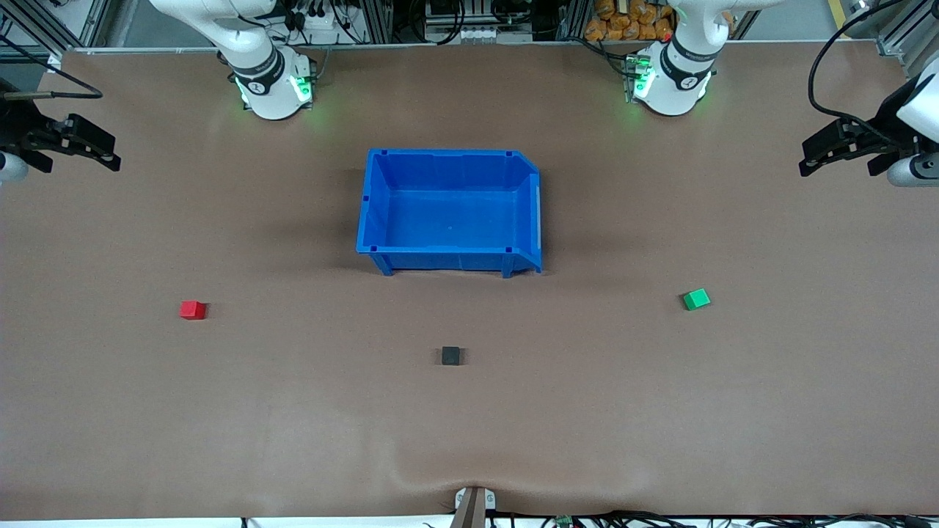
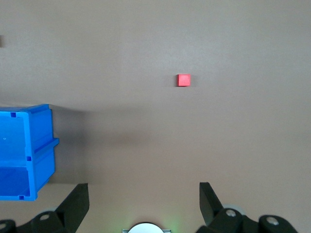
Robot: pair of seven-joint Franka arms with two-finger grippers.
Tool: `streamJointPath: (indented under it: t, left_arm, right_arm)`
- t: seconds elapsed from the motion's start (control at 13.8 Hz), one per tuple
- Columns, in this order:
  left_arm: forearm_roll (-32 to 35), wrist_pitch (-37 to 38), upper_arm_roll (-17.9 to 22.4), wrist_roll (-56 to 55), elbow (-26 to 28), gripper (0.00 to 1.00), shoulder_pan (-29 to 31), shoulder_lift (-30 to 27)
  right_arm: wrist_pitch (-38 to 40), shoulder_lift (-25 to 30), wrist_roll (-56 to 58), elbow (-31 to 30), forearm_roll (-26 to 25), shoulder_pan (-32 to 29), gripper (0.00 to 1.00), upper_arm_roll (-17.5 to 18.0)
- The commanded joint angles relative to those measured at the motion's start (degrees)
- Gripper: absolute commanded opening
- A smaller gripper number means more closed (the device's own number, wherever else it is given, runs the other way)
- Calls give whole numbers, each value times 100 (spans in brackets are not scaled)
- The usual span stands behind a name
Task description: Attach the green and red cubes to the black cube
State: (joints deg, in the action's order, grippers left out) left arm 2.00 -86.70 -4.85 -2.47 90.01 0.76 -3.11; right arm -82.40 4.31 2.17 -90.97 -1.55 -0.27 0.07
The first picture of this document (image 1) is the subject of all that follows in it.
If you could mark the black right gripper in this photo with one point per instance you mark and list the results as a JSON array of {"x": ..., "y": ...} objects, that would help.
[{"x": 16, "y": 130}]

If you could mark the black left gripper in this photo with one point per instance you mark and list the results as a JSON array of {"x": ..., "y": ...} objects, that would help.
[{"x": 882, "y": 130}]

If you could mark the red cube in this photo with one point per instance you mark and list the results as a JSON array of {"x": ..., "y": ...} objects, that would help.
[{"x": 192, "y": 311}]

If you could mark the green cube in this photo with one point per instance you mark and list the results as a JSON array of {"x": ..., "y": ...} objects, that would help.
[{"x": 696, "y": 299}]

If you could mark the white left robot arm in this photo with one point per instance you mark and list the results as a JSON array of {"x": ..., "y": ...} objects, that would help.
[{"x": 682, "y": 81}]

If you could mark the black cube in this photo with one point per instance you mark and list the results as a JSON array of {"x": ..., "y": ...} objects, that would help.
[{"x": 450, "y": 356}]

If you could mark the orange snack packets pile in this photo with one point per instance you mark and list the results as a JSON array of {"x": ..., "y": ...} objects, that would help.
[{"x": 623, "y": 22}]

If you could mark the white power strip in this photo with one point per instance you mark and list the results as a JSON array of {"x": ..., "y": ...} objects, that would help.
[{"x": 323, "y": 20}]

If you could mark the blue plastic storage bin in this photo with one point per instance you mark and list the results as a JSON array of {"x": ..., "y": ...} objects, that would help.
[{"x": 451, "y": 220}]

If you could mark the white terminal block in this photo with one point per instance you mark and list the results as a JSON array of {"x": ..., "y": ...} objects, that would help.
[{"x": 484, "y": 34}]

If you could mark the aluminium frame profile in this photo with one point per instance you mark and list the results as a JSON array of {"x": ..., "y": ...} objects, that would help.
[{"x": 899, "y": 40}]

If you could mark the aluminium frame strut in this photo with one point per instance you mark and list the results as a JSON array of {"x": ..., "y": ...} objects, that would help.
[{"x": 99, "y": 22}]

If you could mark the metal table edge rail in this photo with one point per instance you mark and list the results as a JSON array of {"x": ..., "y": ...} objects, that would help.
[{"x": 477, "y": 45}]

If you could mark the grey metal clamp bracket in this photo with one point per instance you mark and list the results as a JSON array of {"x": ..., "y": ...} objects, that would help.
[{"x": 490, "y": 501}]

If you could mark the brown camera mount pole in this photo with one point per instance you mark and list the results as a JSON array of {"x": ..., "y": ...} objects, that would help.
[{"x": 469, "y": 513}]

